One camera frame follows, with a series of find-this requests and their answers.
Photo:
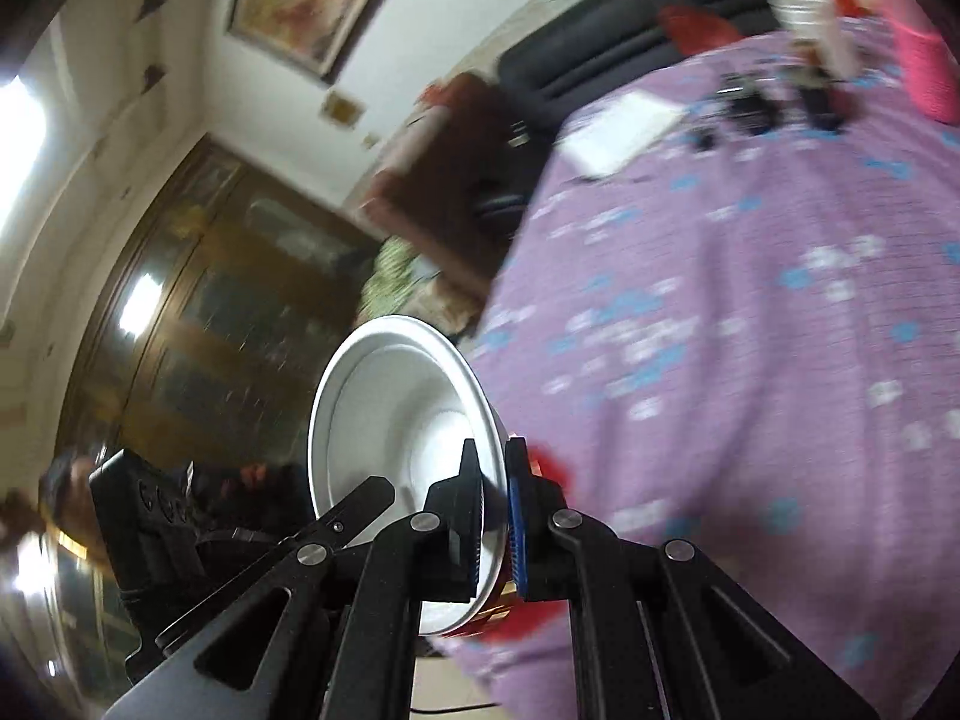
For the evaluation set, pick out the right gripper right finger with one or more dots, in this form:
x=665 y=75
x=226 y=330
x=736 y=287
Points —
x=616 y=674

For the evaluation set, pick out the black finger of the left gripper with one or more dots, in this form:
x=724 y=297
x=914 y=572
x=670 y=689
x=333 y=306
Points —
x=346 y=520

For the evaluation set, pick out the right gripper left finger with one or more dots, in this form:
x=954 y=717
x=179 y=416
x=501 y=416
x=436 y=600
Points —
x=433 y=555

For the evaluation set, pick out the red gold-rimmed glass plate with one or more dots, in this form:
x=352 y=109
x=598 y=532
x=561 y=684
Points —
x=526 y=594

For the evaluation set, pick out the white plastic bowl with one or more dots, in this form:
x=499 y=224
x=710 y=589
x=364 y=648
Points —
x=398 y=400

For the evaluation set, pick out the dark wooden glass cabinet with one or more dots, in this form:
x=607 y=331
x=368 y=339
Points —
x=209 y=338

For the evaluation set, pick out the green patterned cloth pile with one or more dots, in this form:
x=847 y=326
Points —
x=404 y=283

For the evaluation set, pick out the purple floral tablecloth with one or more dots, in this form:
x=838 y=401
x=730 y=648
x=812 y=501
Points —
x=755 y=347

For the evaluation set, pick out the brown and pink armchair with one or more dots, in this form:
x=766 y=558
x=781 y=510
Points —
x=456 y=179

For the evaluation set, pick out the white paper sheet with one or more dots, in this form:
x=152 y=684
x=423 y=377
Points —
x=620 y=132

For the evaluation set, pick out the small black adapter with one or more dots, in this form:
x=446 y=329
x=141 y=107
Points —
x=702 y=139

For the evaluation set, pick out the black leather sofa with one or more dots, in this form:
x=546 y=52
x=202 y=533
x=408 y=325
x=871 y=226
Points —
x=597 y=46

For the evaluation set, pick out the red plastic bag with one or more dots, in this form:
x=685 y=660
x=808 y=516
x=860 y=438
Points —
x=694 y=31

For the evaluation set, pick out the electric motor with foam roller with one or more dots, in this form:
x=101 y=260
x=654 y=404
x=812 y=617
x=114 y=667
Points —
x=825 y=103

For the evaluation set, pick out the pink cylindrical container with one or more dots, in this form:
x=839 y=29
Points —
x=930 y=73

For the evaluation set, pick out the electric motor with wires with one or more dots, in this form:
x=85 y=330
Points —
x=746 y=106

